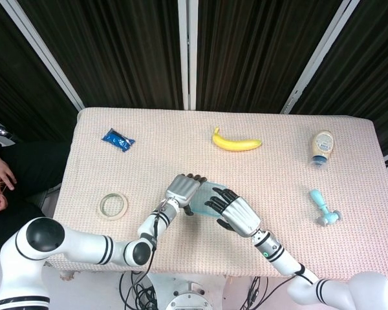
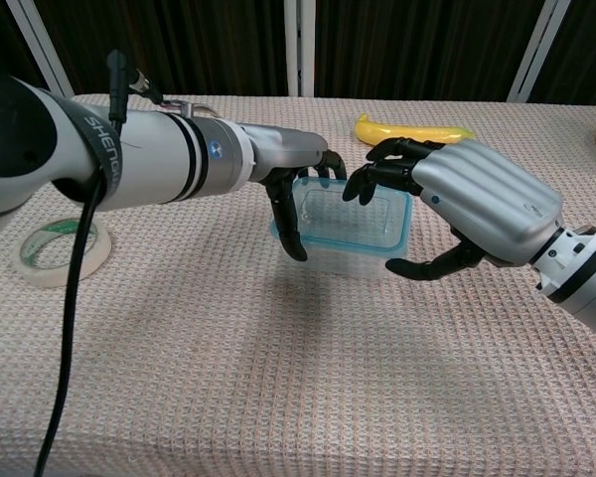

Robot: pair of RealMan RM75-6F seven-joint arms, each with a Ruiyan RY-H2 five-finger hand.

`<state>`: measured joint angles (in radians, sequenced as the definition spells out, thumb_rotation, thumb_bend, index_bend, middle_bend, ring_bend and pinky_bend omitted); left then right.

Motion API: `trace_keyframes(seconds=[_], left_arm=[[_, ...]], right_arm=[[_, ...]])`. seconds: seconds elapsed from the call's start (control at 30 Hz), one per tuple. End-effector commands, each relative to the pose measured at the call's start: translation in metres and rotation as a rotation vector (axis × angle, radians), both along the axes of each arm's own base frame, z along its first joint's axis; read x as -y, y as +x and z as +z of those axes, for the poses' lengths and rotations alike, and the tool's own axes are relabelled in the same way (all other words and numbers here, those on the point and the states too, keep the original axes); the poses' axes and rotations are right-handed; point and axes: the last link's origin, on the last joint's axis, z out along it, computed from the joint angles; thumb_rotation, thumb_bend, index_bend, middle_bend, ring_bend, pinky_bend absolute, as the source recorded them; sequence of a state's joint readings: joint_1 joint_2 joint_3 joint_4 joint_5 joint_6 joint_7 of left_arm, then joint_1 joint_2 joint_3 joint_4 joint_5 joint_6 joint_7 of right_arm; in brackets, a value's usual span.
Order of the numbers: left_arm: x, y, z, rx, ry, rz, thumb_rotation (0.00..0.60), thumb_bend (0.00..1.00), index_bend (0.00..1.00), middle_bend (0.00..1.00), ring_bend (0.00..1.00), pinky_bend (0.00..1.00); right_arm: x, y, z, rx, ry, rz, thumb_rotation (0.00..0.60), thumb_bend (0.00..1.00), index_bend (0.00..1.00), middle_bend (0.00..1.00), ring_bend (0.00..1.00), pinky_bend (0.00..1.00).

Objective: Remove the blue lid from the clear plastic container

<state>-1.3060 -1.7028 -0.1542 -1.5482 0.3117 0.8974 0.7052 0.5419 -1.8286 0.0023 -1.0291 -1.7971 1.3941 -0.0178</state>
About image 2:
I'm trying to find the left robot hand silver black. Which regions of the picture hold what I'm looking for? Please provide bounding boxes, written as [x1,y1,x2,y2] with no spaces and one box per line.
[237,123,349,262]

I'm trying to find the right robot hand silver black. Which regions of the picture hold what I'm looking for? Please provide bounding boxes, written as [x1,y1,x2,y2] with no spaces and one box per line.
[342,137,565,282]

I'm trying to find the yellow banana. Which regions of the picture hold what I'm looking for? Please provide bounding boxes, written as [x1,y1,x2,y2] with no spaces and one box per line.
[354,113,476,148]

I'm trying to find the black pleated curtain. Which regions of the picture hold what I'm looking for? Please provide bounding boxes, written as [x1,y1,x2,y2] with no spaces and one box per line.
[33,0,290,98]
[0,0,49,91]
[313,0,546,103]
[527,0,596,107]

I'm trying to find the pink checked tablecloth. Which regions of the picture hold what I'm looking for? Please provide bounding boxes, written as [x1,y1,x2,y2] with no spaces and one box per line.
[0,93,596,477]

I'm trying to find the beige masking tape roll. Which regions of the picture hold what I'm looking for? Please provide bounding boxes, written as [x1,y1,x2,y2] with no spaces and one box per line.
[11,216,115,290]

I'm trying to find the white frame post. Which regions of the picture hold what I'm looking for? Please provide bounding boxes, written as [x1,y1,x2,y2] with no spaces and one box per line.
[506,0,573,104]
[6,0,75,98]
[283,0,317,98]

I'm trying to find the thin coloured wires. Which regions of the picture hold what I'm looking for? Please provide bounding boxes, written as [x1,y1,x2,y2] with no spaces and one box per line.
[159,97,221,120]

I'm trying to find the metal cable connector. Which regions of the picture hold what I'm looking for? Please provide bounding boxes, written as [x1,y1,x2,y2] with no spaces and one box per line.
[127,68,164,106]

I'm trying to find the black printed velcro strap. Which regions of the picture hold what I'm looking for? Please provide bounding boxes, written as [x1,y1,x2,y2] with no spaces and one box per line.
[66,100,126,201]

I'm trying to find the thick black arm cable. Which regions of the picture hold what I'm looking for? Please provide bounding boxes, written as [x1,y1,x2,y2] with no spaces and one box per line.
[32,49,131,477]

